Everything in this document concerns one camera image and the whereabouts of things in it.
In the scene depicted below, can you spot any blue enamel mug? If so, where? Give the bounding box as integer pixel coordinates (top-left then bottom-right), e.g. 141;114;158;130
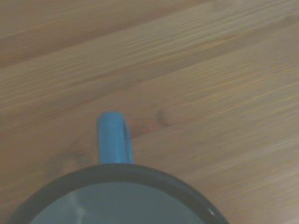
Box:
8;111;232;224

